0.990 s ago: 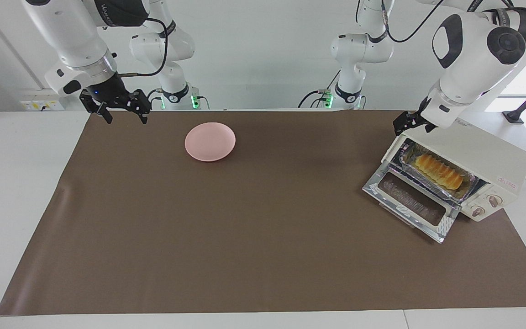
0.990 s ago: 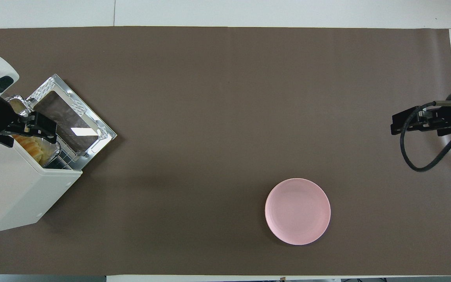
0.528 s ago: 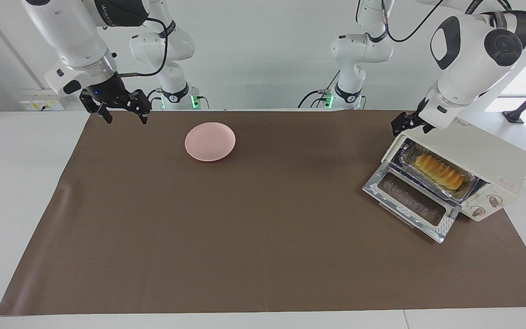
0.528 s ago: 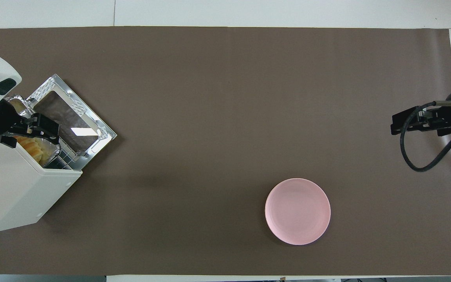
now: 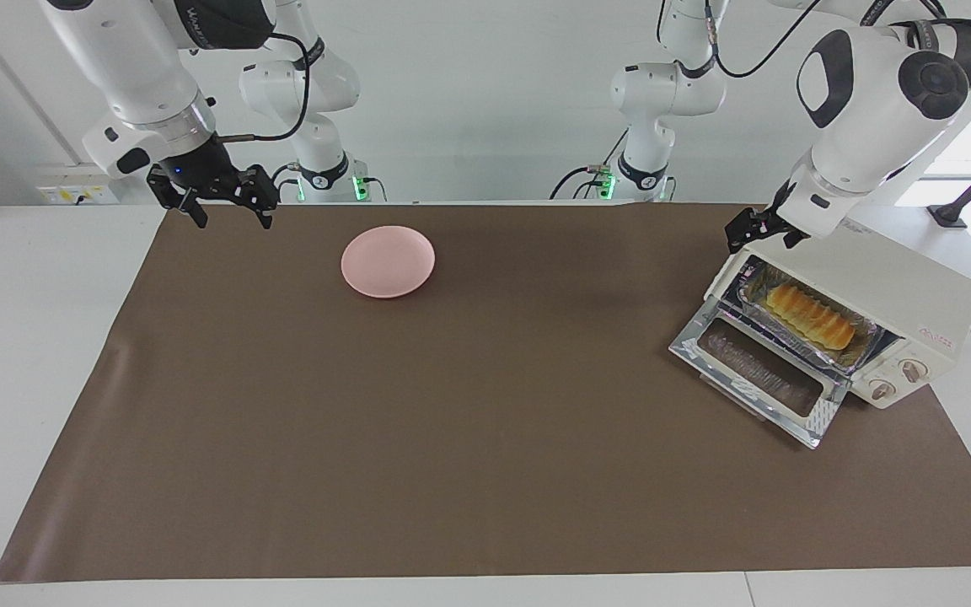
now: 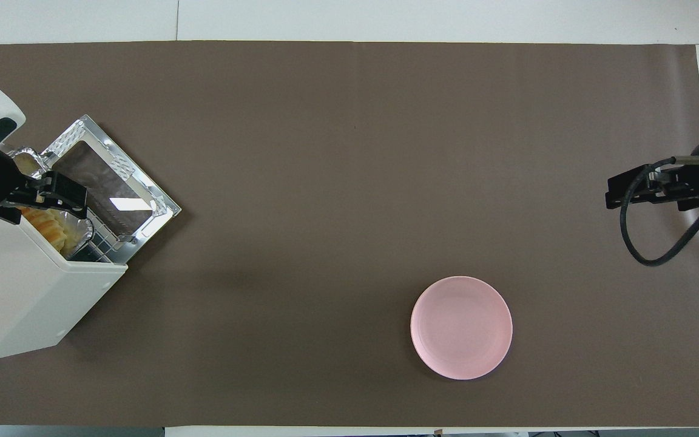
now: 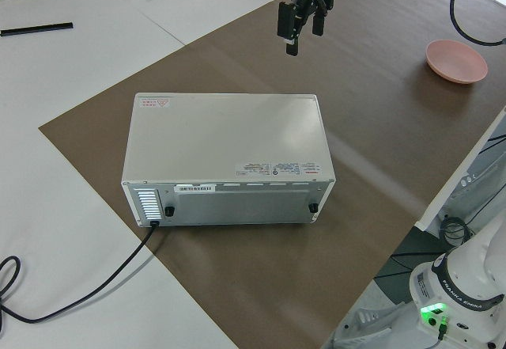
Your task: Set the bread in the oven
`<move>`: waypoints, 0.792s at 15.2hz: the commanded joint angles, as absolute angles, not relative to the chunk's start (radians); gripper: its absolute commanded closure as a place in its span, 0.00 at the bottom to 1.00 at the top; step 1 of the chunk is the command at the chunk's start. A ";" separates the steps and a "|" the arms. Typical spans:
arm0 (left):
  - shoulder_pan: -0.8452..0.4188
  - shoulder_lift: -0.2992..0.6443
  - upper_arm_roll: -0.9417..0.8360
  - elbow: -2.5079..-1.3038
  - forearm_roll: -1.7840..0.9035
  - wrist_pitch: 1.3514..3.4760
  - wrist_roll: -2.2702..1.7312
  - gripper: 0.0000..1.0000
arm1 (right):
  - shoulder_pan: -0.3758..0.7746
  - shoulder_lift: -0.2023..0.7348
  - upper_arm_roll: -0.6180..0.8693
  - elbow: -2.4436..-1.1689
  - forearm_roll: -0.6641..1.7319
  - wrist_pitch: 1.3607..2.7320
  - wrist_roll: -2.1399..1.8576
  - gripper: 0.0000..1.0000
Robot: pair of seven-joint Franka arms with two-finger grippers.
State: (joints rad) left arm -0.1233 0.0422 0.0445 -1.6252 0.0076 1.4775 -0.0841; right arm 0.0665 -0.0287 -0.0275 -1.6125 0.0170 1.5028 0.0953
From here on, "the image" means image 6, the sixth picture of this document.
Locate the pink round plate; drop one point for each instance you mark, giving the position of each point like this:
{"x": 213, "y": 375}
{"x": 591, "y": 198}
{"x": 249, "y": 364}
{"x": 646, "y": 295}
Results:
{"x": 462, "y": 328}

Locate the glass oven door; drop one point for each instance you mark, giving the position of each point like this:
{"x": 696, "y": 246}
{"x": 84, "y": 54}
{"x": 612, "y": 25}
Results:
{"x": 107, "y": 179}

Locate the brown table mat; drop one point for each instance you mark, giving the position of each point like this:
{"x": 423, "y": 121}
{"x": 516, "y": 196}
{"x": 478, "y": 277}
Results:
{"x": 325, "y": 182}

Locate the aluminium foil tray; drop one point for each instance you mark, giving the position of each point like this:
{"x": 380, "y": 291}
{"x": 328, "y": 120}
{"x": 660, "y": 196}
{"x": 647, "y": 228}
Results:
{"x": 82, "y": 233}

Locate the sliced golden bread loaf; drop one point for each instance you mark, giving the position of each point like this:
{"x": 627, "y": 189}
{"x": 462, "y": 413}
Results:
{"x": 49, "y": 227}

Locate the cream toaster oven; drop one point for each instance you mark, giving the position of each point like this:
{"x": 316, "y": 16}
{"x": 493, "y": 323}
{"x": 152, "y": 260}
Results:
{"x": 16, "y": 291}

